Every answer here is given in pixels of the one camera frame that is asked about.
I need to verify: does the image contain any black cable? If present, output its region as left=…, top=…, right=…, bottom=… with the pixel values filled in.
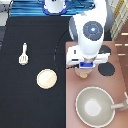
left=53, top=29, right=74, bottom=72

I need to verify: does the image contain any black burner disc front right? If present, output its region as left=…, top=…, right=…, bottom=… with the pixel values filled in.
left=98, top=62, right=115, bottom=76

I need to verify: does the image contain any pink toy stove top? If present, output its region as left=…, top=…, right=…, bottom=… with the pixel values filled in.
left=66, top=41, right=126, bottom=128

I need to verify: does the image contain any cream toy spatula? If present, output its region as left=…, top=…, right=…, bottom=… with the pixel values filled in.
left=19, top=43, right=29, bottom=65

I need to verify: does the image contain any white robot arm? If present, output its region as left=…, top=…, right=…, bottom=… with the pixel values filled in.
left=66, top=0, right=109, bottom=68

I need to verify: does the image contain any large grey bowl sink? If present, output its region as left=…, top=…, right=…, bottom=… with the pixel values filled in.
left=75, top=87, right=115, bottom=128

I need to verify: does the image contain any blue patterned cloth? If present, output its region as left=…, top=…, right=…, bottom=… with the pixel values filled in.
left=10, top=0, right=95, bottom=16

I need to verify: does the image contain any black burner disc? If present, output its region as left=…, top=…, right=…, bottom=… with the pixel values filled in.
left=98, top=62, right=115, bottom=76
left=99, top=45, right=111, bottom=55

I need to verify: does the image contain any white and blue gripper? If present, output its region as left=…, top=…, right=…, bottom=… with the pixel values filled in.
left=66, top=46, right=110, bottom=69

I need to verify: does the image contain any cream round plate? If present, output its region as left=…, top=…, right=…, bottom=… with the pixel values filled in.
left=36, top=69, right=57, bottom=89

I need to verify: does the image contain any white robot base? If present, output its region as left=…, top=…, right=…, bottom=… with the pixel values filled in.
left=44, top=0, right=66, bottom=15

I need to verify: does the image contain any black burner disc back right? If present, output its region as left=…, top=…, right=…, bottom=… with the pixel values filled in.
left=99, top=45, right=111, bottom=55

